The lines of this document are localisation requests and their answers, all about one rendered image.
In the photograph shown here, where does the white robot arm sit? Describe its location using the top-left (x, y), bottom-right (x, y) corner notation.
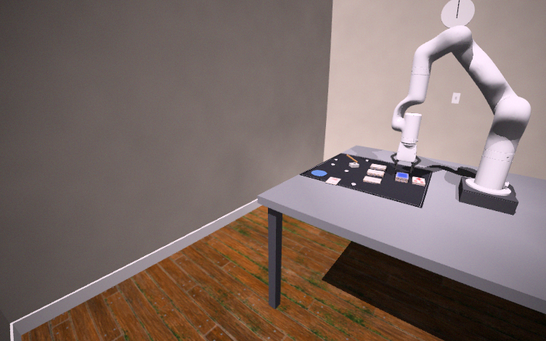
top-left (391, 25), bottom-right (531, 196)

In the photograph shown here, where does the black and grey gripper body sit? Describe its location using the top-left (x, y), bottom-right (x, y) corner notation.
top-left (396, 142), bottom-right (417, 163)

